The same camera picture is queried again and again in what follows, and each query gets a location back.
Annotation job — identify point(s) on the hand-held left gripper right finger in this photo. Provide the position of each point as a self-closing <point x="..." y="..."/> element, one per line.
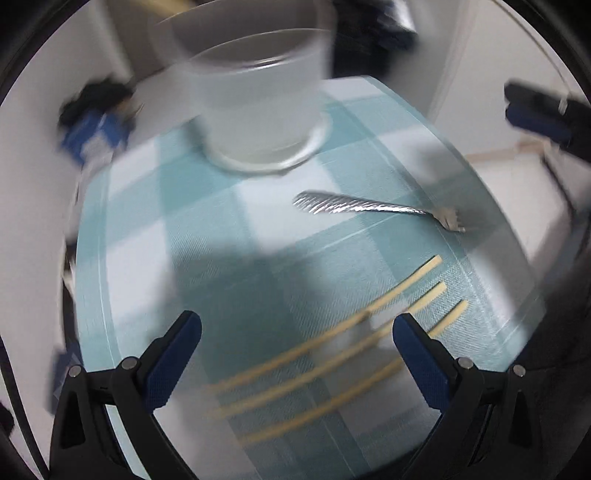
<point x="420" y="364"/>

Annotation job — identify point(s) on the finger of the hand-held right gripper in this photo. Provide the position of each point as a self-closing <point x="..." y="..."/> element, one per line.
<point x="531" y="94"/>
<point x="535" y="122"/>

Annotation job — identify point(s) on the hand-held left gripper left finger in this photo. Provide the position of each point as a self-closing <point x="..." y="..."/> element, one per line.
<point x="178" y="355"/>

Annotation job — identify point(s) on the wooden chopstick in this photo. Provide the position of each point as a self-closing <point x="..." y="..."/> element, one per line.
<point x="452" y="314"/>
<point x="429" y="295"/>
<point x="425" y="268"/>

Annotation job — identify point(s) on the frosted white utensil holder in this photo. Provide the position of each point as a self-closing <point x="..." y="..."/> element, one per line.
<point x="258" y="101"/>

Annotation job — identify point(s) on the teal checkered tablecloth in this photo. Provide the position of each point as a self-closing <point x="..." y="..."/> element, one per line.
<point x="194" y="221"/>

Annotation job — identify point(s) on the dark blurred object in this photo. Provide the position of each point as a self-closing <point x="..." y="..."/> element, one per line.
<point x="369" y="32"/>

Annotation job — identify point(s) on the silver fork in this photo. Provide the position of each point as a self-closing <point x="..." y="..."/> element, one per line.
<point x="351" y="203"/>

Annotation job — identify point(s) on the blue cardboard box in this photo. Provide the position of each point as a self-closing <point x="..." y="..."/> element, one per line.
<point x="92" y="134"/>

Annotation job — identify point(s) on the black clothing pile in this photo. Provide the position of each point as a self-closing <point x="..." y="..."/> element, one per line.
<point x="97" y="97"/>

